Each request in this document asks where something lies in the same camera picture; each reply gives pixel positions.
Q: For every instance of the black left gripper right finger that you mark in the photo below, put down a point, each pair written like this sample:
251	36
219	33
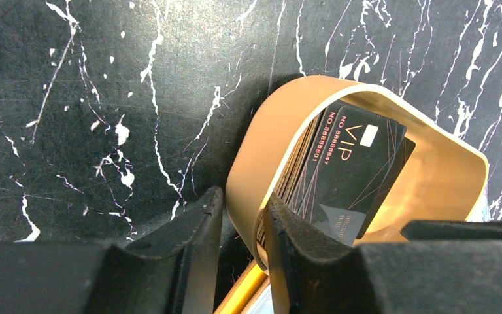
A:
313	273

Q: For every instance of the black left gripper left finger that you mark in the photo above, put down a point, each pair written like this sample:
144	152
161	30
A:
170	270

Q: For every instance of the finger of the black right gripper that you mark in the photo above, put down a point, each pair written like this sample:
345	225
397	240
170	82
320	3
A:
417	230

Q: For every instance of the yellow oval tray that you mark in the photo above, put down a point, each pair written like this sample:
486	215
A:
445	178

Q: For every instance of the orange leather card holder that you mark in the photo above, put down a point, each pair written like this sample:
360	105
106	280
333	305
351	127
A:
251	293

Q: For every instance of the stack of black cards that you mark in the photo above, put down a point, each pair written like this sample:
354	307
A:
303	160

